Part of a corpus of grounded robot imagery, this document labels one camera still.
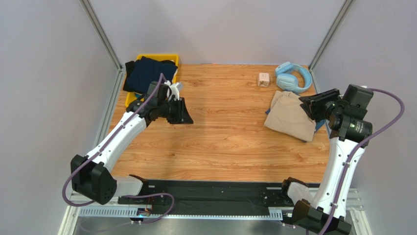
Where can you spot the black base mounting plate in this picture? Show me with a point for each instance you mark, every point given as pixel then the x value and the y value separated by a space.
pixel 211 197

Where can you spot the aluminium corner post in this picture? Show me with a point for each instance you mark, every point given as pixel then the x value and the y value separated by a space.
pixel 338 20
pixel 88 7

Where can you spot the light blue headphones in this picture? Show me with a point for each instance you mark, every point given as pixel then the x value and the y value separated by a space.
pixel 287 81

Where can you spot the teal folded t-shirt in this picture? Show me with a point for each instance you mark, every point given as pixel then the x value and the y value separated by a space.
pixel 320 125

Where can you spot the right aluminium corner post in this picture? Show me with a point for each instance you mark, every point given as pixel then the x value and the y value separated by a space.
pixel 338 20

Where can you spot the navy blue t-shirt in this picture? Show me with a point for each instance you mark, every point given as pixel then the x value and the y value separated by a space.
pixel 140 73

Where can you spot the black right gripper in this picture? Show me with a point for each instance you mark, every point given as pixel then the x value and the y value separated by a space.
pixel 319 105

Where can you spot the left aluminium corner post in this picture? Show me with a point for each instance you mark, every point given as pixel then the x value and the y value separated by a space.
pixel 88 7

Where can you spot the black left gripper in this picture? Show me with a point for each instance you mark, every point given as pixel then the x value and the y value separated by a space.
pixel 183 116

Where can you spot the yellow plastic bin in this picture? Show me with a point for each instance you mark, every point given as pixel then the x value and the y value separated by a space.
pixel 131 96

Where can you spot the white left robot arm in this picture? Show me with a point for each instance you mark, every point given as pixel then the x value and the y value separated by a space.
pixel 91 174

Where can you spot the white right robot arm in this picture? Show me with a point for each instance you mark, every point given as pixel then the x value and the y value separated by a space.
pixel 324 213

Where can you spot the beige t-shirt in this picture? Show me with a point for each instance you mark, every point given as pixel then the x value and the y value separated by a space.
pixel 285 99

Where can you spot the small pink cube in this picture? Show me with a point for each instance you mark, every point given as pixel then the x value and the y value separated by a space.
pixel 263 80

